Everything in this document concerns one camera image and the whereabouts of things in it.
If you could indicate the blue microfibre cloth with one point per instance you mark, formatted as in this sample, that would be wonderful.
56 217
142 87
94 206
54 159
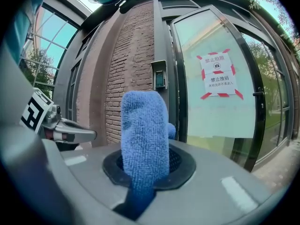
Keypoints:
145 130

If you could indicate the black framed glass door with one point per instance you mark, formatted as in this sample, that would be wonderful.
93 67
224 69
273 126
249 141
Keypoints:
215 116

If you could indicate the person's teal shirt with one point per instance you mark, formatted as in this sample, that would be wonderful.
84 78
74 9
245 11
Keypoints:
21 32

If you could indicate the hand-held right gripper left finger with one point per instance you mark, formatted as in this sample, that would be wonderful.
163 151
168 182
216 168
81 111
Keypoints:
89 186

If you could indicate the white paper notice, red tape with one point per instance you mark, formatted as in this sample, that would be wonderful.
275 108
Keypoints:
206 96

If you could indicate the glass grid window facade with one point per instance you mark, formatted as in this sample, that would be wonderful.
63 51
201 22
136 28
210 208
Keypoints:
47 43

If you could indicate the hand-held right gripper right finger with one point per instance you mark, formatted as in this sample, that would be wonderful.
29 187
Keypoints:
211 196

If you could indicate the silver gripper camera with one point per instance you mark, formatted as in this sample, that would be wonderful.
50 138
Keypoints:
53 114

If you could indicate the dark framed glass window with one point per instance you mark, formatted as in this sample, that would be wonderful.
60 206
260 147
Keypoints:
274 90

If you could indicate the dark grey metal post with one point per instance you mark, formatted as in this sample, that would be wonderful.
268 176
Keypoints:
161 43

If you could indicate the grey metal rain hood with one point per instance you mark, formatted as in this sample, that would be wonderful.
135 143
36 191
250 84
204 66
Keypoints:
158 63

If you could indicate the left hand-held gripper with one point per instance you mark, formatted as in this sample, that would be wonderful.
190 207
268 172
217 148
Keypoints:
35 111

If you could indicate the black head-mounted camera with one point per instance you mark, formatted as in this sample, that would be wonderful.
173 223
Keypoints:
130 2

